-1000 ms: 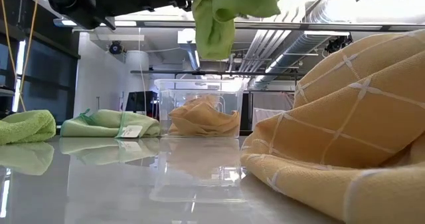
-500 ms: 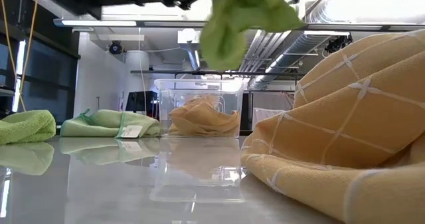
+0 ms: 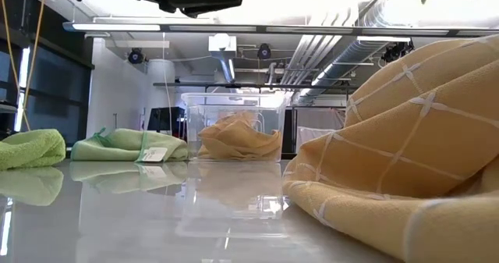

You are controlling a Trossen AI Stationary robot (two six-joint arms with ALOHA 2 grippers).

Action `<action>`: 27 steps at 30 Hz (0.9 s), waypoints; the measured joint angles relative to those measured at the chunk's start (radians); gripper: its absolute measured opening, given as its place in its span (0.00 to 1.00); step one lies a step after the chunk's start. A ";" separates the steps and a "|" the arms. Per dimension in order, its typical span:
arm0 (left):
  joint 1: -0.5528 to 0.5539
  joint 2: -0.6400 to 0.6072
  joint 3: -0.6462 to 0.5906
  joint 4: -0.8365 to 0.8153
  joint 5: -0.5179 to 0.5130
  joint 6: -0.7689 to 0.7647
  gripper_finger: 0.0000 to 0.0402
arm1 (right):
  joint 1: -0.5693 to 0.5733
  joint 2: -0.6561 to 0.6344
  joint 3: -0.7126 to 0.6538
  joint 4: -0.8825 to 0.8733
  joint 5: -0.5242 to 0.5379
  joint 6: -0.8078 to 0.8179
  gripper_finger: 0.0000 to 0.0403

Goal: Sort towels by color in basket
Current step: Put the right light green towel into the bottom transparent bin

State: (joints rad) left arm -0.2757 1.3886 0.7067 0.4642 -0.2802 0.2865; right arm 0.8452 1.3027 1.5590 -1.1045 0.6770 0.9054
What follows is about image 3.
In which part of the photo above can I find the bright green terry towel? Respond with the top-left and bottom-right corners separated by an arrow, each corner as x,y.
0,128 -> 67,171

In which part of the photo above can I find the yellow towel with white grid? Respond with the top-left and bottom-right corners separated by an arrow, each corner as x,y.
196,110 -> 282,162
281,34 -> 499,263

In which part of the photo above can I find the white ceiling box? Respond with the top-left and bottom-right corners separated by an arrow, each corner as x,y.
207,33 -> 238,53

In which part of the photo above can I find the long ceiling light bar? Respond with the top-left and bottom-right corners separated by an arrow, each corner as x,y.
62,16 -> 499,37

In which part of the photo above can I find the black ceiling spotlight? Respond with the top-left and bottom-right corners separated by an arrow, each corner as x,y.
127,48 -> 146,66
256,43 -> 273,61

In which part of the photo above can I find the small clear plastic bin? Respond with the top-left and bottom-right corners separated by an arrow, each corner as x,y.
180,92 -> 290,163

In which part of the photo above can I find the black background monitor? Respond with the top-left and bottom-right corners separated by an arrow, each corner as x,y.
147,106 -> 187,136

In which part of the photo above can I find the pale green towel with tag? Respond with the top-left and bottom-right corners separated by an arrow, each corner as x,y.
70,127 -> 189,163

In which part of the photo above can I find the white background cloth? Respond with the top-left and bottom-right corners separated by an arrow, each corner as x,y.
295,107 -> 346,155

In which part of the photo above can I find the black overhead rail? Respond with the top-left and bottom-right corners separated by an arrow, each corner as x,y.
152,81 -> 358,91

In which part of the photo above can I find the yellow cable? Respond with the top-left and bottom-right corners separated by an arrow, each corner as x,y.
0,0 -> 46,133

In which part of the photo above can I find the silver spiral air duct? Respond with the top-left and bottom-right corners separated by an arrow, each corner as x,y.
296,0 -> 499,105

